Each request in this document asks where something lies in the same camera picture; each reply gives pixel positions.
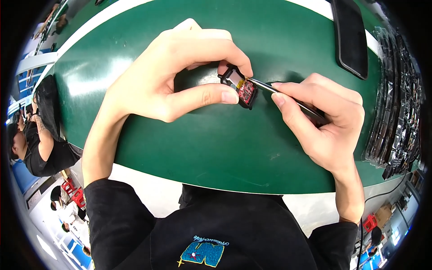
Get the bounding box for person's right hand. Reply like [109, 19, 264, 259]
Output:
[271, 72, 366, 174]

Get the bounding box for person's left hand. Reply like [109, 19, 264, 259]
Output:
[101, 18, 254, 124]

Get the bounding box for metal tweezers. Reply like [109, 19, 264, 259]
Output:
[247, 78, 331, 126]

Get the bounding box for black device with red board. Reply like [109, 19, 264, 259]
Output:
[218, 64, 259, 110]

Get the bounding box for stack of clear bagged parts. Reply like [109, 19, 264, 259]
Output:
[362, 26, 426, 180]

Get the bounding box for cardboard box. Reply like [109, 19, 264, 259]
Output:
[375, 204, 394, 228]

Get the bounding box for red stool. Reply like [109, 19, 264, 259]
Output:
[61, 178, 76, 196]
[72, 188, 86, 208]
[363, 214, 378, 233]

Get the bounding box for black smartphone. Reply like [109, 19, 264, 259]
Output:
[330, 0, 369, 80]

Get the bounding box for green work mat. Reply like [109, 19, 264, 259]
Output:
[53, 0, 410, 195]

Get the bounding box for person's body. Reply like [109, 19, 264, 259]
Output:
[84, 179, 359, 270]

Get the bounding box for black cable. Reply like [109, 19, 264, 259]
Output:
[356, 174, 407, 270]

